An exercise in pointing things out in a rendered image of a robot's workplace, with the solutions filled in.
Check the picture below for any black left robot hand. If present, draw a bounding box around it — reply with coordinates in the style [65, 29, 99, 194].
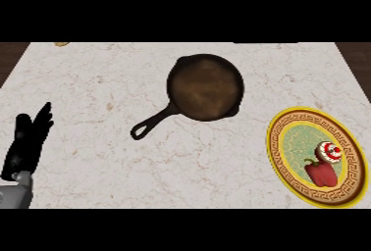
[0, 101, 55, 182]

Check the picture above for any dark cast iron pan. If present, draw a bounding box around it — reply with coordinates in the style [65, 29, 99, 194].
[129, 53, 247, 141]

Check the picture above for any yellow patterned plate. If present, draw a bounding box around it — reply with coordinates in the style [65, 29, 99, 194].
[265, 106, 370, 209]

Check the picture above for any red white frosted cupcake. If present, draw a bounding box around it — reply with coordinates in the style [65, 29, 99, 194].
[315, 140, 343, 164]

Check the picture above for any red bell pepper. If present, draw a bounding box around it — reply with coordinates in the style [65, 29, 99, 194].
[303, 158, 339, 188]

